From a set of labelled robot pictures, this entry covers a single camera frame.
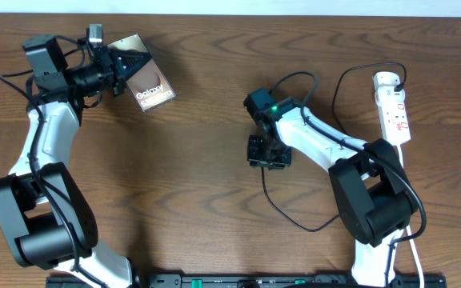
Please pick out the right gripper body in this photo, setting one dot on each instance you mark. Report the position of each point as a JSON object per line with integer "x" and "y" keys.
{"x": 271, "y": 154}

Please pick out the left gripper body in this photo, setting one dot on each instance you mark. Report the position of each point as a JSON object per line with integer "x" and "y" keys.
{"x": 98, "y": 75}

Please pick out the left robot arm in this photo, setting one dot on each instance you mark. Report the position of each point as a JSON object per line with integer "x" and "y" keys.
{"x": 44, "y": 217}

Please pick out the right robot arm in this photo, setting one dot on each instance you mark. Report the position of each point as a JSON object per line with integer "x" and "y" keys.
{"x": 375, "y": 200}

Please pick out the white charger adapter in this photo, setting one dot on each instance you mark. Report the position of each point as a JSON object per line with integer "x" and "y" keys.
{"x": 385, "y": 78}

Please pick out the white power strip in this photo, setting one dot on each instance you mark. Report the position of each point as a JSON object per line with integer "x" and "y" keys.
{"x": 393, "y": 115}

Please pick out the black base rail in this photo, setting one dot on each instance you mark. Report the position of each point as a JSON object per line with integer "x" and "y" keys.
{"x": 219, "y": 281}

